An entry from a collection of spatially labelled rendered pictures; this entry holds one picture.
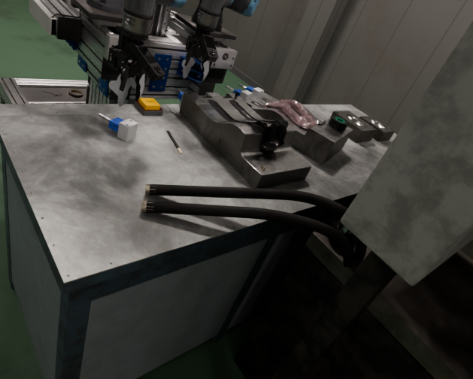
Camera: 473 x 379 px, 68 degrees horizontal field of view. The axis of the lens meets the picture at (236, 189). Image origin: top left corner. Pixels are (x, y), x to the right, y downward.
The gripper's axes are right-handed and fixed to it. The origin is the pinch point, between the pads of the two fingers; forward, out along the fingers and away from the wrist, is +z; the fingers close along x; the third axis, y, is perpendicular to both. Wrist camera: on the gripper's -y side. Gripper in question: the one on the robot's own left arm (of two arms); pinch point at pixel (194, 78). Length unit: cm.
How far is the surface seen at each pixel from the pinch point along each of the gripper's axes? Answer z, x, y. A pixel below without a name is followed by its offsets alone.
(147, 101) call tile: 9.1, 19.1, -5.9
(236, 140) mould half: 3.9, -0.3, -39.4
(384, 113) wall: 33, -237, 68
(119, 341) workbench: 52, 39, -73
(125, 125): 7.7, 32.9, -27.1
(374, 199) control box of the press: -22, 14, -98
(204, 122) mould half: 7.6, 2.7, -21.8
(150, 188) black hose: 10, 33, -54
